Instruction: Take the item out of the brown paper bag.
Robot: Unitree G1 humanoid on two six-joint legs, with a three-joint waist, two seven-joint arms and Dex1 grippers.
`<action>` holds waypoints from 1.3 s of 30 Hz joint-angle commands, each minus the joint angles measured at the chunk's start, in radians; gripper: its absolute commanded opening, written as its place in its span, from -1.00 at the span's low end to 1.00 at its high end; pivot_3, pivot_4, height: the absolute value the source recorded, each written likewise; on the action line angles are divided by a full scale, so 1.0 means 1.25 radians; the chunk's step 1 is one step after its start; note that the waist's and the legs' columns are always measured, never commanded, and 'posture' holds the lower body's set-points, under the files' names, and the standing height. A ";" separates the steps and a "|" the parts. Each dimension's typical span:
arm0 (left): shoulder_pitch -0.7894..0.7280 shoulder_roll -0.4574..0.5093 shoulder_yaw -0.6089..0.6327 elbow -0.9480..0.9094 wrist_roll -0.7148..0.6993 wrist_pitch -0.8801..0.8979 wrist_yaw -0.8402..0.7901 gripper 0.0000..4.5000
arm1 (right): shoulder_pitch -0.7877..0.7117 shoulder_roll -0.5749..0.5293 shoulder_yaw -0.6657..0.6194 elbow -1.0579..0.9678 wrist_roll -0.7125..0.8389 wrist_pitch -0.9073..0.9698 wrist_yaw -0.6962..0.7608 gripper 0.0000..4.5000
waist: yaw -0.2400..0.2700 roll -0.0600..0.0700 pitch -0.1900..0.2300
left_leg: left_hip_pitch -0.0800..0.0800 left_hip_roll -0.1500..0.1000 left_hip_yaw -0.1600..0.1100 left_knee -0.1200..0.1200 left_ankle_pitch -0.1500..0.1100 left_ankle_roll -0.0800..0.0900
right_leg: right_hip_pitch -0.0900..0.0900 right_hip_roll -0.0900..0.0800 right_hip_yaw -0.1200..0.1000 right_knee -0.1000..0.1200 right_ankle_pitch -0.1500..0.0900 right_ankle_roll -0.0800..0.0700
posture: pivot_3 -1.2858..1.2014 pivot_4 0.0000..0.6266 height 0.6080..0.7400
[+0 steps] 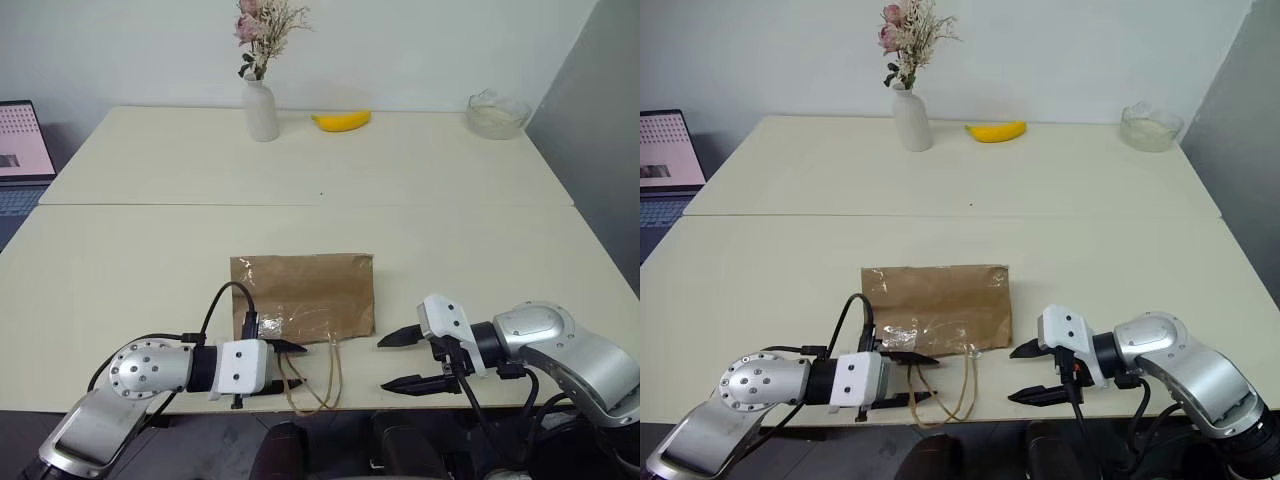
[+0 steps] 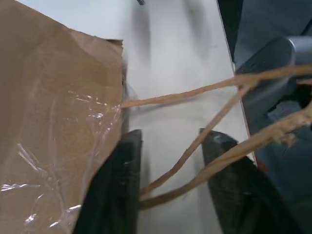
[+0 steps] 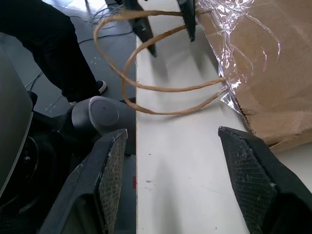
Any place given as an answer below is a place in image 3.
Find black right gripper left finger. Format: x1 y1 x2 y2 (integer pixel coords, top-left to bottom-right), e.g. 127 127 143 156
38 128 128 234

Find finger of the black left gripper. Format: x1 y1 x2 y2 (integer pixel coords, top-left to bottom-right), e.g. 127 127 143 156
124 0 157 58
177 0 198 42

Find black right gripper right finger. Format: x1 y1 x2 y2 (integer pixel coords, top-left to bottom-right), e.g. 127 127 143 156
217 126 312 234

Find brown paper bag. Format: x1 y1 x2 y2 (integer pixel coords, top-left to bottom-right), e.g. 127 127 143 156
93 0 312 153

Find black robot hip housing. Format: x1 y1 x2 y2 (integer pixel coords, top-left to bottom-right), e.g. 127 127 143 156
0 91 74 234

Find black shoe with white sole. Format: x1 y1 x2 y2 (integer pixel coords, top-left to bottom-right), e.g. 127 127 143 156
69 79 108 106

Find grey robot leg joint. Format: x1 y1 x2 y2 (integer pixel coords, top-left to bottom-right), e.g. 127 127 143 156
65 96 137 137

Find person's leg in black trousers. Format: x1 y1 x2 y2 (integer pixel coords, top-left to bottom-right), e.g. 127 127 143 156
0 0 98 103

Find silver robot torso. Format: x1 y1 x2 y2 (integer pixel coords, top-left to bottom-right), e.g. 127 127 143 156
0 45 34 195

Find thin grey floor cables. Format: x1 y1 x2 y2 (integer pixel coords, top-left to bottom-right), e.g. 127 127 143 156
87 4 137 25

